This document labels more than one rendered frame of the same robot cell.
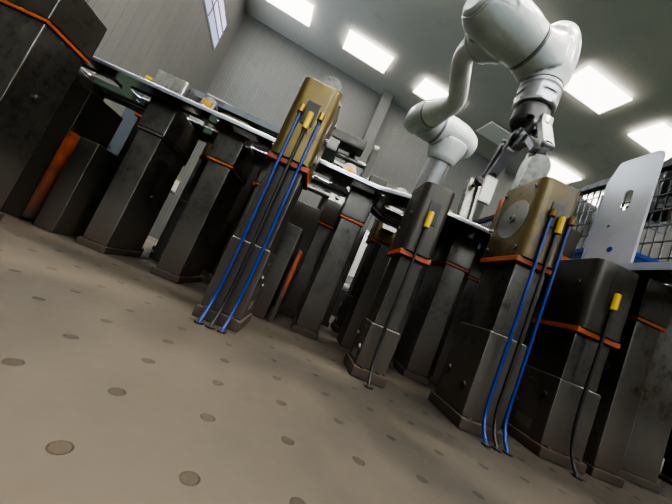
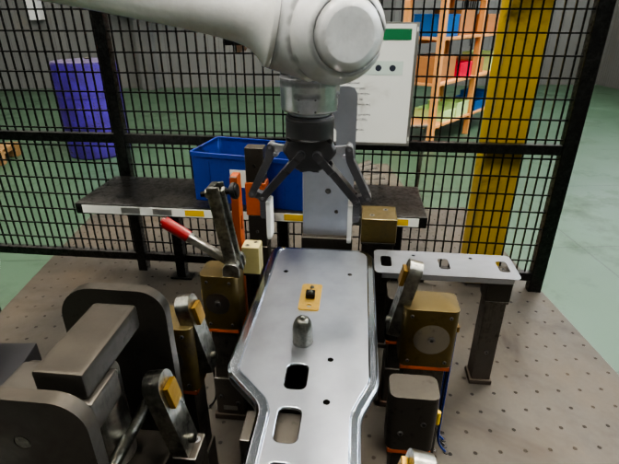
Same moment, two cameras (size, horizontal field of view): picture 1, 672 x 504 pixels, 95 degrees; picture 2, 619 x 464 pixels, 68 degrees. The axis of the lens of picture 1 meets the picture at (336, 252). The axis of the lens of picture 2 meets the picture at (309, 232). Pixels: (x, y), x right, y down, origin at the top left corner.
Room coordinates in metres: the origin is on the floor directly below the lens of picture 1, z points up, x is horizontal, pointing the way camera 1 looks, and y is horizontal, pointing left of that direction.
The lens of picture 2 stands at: (0.52, 0.41, 1.48)
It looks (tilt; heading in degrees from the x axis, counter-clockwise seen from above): 26 degrees down; 280
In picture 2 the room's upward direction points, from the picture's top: straight up
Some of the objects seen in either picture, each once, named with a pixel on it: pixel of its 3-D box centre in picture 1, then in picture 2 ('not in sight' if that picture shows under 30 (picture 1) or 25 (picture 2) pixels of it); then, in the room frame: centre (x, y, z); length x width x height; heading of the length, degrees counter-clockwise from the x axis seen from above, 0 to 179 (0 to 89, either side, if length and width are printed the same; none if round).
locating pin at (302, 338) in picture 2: not in sight; (302, 332); (0.63, -0.16, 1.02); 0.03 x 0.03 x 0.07
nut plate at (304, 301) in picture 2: not in sight; (310, 295); (0.64, -0.29, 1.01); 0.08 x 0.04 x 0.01; 94
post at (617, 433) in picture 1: (618, 373); not in sight; (0.45, -0.45, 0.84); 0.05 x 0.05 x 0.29; 4
